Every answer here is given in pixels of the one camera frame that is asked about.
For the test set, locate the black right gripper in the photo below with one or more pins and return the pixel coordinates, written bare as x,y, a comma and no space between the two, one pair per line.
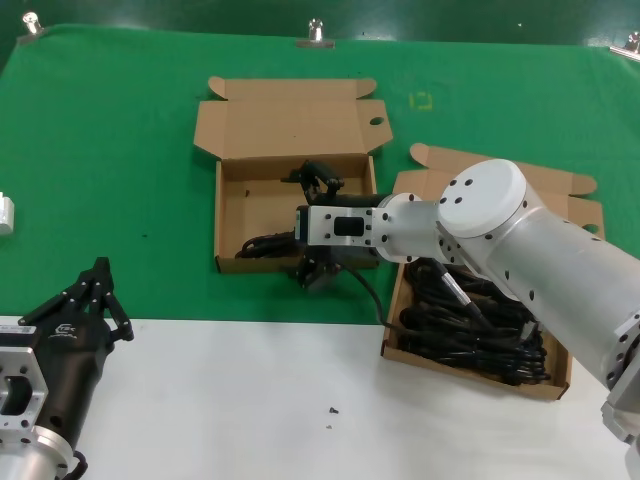
340,255

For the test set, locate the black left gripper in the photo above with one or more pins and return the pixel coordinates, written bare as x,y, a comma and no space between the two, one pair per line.
70,360

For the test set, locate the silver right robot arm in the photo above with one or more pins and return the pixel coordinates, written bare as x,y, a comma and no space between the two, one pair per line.
525,250

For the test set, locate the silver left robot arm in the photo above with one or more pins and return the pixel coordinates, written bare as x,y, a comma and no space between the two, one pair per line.
35,457

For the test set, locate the cardboard box with loose screws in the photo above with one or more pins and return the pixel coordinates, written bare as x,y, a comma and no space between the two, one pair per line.
280,125

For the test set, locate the white power adapter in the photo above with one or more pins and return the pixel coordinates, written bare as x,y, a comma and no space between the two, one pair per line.
5,215

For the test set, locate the green table cloth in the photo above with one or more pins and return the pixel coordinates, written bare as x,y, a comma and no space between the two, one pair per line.
100,150

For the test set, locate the metal table clamp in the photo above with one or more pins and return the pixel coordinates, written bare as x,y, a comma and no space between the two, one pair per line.
315,31
30,22
631,46

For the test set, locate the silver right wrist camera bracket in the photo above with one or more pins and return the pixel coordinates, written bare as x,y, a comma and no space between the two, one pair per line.
325,225

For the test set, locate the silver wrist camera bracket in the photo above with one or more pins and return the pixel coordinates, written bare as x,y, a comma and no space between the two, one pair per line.
325,225
17,360

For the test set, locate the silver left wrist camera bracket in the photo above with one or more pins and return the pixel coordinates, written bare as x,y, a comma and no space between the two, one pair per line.
17,360

